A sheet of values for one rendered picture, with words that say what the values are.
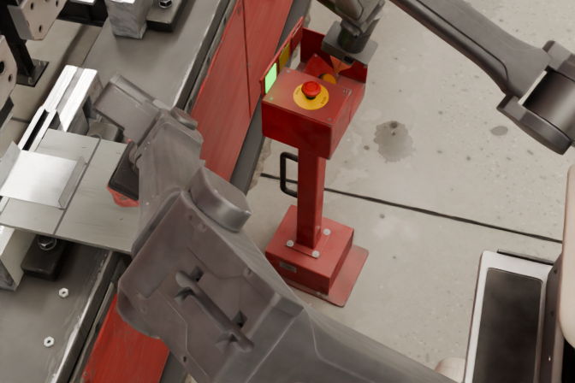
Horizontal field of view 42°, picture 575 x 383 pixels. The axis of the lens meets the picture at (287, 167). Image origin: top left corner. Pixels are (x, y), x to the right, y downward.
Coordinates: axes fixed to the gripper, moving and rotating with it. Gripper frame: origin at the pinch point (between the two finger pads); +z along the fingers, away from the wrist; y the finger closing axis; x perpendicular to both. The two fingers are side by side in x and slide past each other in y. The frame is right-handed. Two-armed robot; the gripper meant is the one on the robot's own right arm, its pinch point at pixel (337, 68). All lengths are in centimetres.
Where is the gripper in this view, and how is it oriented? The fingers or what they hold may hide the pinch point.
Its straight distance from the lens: 158.9
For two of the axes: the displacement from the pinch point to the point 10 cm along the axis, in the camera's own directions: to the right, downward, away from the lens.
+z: -2.4, 4.7, 8.5
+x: -4.3, 7.3, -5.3
